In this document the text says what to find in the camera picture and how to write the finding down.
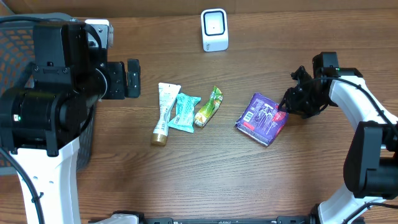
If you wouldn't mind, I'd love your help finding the white tube with gold cap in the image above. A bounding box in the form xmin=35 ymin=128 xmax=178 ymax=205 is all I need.
xmin=151 ymin=83 xmax=181 ymax=146

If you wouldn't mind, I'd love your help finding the white barcode scanner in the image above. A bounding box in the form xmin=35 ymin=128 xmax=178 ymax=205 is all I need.
xmin=200 ymin=8 xmax=229 ymax=52

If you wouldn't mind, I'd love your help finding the grey plastic mesh basket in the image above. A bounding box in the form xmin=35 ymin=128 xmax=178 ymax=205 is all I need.
xmin=1 ymin=21 xmax=95 ymax=170

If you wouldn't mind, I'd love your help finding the teal snack packet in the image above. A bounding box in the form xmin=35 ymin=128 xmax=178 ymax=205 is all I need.
xmin=168 ymin=93 xmax=201 ymax=133

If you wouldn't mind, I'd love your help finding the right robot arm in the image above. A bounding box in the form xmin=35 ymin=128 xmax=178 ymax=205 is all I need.
xmin=278 ymin=52 xmax=397 ymax=224

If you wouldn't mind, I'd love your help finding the green yellow snack packet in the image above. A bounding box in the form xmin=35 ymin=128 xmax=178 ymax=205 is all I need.
xmin=194 ymin=86 xmax=223 ymax=128

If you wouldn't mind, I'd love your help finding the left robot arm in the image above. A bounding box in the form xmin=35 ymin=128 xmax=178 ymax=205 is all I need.
xmin=1 ymin=16 xmax=141 ymax=223

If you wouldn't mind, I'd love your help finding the purple pad package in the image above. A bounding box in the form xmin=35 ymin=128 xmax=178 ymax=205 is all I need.
xmin=235 ymin=93 xmax=289 ymax=146

